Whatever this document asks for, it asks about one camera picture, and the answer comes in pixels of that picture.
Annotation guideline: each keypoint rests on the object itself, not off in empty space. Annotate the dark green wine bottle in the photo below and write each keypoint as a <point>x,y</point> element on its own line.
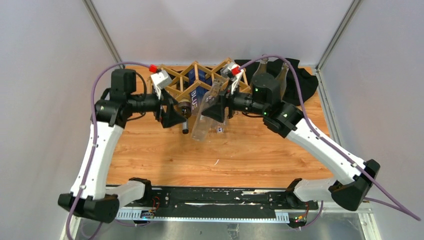
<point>185,108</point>

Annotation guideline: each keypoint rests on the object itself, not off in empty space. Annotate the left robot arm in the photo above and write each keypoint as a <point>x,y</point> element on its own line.
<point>89,198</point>

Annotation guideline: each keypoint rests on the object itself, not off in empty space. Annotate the clear bottle dark label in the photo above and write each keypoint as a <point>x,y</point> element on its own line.
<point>282,78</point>

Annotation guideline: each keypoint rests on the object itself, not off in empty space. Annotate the wooden wine rack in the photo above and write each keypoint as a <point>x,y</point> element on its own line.
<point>186,80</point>

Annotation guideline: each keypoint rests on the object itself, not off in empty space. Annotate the clear glass bottle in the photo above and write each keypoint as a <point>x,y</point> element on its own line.
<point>262,67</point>

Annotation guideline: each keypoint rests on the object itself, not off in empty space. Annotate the blue labelled bottle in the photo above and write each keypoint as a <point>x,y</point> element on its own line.
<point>195,96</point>

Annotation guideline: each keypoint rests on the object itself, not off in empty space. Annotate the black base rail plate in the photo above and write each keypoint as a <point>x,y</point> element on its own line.
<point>221,204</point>

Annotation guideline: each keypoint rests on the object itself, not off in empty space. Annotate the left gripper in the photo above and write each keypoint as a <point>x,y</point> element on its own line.
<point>170,117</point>

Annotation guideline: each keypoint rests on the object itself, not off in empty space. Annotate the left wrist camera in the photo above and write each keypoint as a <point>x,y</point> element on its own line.
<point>159,81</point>

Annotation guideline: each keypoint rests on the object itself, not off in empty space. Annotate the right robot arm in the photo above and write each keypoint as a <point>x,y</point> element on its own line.
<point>352,176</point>

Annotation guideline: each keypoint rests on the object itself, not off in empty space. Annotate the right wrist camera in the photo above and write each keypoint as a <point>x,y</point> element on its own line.
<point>237,76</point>

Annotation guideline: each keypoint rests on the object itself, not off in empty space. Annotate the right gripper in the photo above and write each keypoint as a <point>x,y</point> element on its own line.
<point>217,111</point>

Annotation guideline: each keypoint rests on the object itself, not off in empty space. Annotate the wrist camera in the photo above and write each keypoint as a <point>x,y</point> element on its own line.
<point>237,76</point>
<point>159,81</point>

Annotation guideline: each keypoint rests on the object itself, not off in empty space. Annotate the black cloth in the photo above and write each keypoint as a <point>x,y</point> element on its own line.
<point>308,83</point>

